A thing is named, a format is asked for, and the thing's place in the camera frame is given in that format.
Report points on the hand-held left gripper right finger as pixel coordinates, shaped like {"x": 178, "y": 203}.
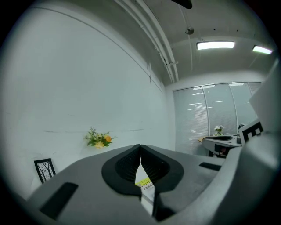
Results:
{"x": 188, "y": 171}

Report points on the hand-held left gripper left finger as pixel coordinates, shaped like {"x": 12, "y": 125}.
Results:
{"x": 87, "y": 175}

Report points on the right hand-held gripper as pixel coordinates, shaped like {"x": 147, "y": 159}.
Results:
{"x": 250, "y": 133}

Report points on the white potted flower arrangement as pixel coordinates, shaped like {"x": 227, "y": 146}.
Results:
{"x": 219, "y": 130}

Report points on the round wooden table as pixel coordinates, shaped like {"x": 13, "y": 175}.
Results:
{"x": 200, "y": 139}

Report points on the yellow artificial flower bouquet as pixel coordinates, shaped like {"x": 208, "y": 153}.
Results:
{"x": 99, "y": 139}

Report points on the black framed tree picture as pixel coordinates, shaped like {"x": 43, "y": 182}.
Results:
{"x": 45, "y": 170}

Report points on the rectangular ceiling light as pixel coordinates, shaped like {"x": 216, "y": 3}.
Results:
{"x": 215, "y": 45}
{"x": 262, "y": 49}

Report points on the round ceiling sensor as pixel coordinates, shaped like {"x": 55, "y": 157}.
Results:
{"x": 189, "y": 30}

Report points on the white ceiling pipes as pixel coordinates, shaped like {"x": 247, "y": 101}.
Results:
{"x": 160, "y": 39}

